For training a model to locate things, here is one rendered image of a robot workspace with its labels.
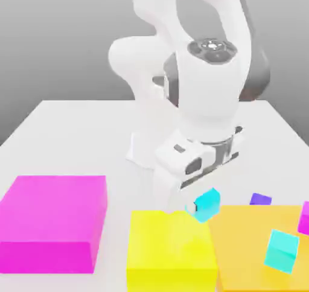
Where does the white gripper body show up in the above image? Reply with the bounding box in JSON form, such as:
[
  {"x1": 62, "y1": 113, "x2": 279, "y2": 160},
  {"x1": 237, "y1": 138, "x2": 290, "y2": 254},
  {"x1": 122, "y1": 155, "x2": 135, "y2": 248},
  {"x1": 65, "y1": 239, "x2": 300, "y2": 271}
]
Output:
[{"x1": 153, "y1": 151, "x2": 243, "y2": 212}]

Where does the small cyan cube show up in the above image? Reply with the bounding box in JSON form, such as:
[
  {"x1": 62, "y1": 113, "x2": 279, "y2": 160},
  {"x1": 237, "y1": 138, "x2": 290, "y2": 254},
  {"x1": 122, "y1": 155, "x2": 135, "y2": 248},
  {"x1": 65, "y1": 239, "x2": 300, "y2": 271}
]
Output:
[{"x1": 185, "y1": 187, "x2": 222, "y2": 224}]

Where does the small purple cube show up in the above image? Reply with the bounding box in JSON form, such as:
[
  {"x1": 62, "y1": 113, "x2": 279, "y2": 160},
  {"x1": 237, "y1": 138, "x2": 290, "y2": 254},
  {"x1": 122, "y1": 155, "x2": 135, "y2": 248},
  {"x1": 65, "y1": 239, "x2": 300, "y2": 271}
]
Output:
[{"x1": 249, "y1": 192, "x2": 273, "y2": 206}]

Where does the small turquoise cube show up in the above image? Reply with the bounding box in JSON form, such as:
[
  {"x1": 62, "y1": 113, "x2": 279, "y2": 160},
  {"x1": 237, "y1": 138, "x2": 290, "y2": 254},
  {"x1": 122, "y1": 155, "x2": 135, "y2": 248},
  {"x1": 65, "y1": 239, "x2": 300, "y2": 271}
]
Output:
[{"x1": 263, "y1": 229, "x2": 301, "y2": 275}]

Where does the small magenta cube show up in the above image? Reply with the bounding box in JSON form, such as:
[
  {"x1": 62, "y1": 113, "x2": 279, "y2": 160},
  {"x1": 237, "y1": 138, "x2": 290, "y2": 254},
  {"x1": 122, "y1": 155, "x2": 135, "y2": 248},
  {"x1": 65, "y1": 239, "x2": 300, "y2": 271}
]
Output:
[{"x1": 297, "y1": 200, "x2": 309, "y2": 236}]

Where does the large yellow box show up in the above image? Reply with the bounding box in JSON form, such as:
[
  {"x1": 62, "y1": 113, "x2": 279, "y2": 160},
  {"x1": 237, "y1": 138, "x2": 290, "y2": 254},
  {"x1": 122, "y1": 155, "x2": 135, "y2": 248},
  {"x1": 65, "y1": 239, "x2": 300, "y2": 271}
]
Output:
[{"x1": 126, "y1": 209, "x2": 220, "y2": 292}]

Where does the large orange box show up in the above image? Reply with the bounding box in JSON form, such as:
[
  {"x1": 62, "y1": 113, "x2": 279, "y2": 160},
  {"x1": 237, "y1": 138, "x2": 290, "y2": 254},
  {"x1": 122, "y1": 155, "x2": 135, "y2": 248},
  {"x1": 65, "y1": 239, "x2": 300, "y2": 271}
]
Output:
[{"x1": 208, "y1": 204, "x2": 309, "y2": 292}]

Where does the large magenta box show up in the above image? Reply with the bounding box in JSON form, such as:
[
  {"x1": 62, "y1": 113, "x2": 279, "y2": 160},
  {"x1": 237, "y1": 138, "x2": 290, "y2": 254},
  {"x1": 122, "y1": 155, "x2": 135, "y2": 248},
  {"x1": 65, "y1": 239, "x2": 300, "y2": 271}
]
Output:
[{"x1": 0, "y1": 174, "x2": 109, "y2": 275}]

